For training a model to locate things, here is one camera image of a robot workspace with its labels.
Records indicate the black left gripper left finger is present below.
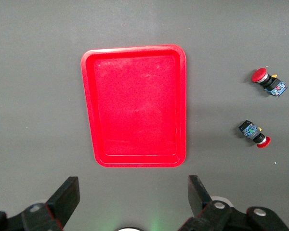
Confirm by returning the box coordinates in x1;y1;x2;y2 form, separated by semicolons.
0;176;81;231

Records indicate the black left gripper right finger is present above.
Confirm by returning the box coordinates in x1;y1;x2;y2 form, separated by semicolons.
178;175;289;231

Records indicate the red push button switch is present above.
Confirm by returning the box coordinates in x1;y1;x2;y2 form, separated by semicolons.
251;67;288;98
238;119;271;148

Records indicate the red plastic tray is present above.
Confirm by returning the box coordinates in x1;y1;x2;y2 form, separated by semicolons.
80;44;187;168

